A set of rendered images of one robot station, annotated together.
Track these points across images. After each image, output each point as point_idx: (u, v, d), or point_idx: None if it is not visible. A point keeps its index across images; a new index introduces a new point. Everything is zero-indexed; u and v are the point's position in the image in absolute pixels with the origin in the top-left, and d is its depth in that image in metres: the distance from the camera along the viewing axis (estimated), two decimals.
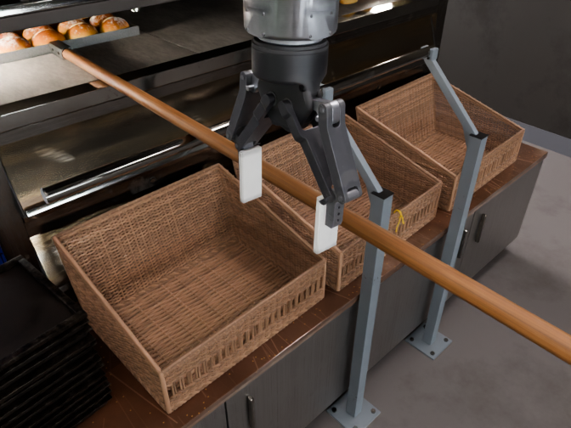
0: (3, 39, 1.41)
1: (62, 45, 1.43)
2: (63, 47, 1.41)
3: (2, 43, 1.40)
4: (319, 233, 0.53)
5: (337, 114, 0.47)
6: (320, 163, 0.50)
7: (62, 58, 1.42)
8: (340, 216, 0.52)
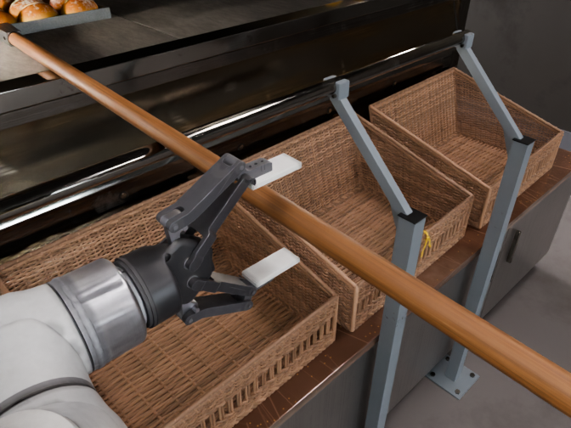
0: None
1: (9, 28, 1.15)
2: (9, 31, 1.13)
3: None
4: (268, 260, 0.63)
5: (189, 317, 0.55)
6: None
7: (8, 44, 1.14)
8: (264, 282, 0.62)
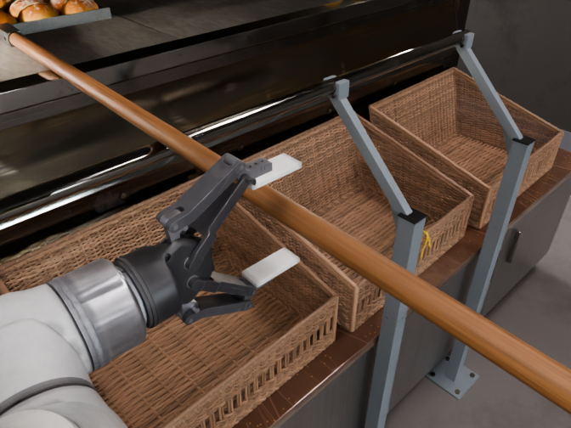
0: None
1: (9, 28, 1.15)
2: (10, 31, 1.13)
3: None
4: (268, 260, 0.63)
5: (189, 317, 0.55)
6: None
7: (9, 44, 1.14)
8: (264, 282, 0.62)
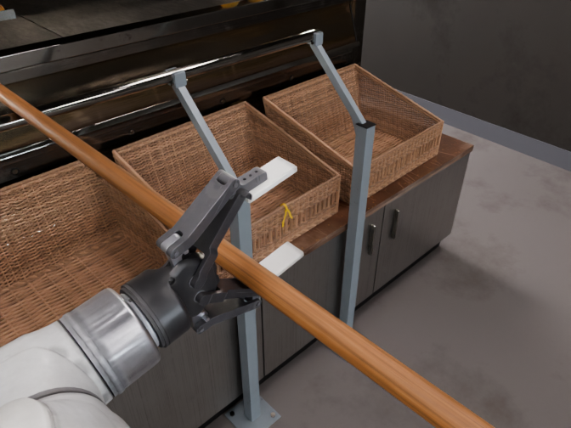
0: None
1: None
2: None
3: None
4: (272, 256, 0.64)
5: (200, 324, 0.57)
6: None
7: None
8: None
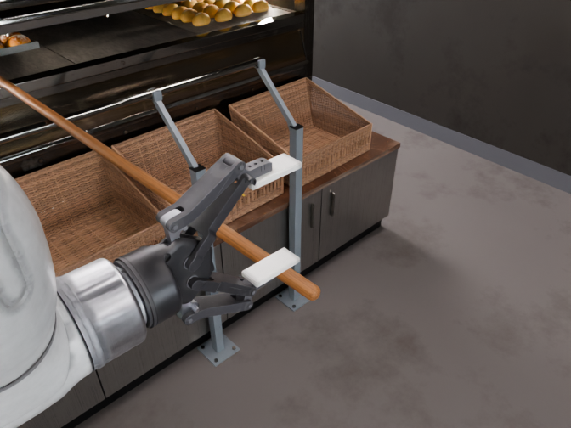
0: None
1: None
2: None
3: None
4: (268, 260, 0.63)
5: (189, 317, 0.55)
6: None
7: None
8: (264, 282, 0.62)
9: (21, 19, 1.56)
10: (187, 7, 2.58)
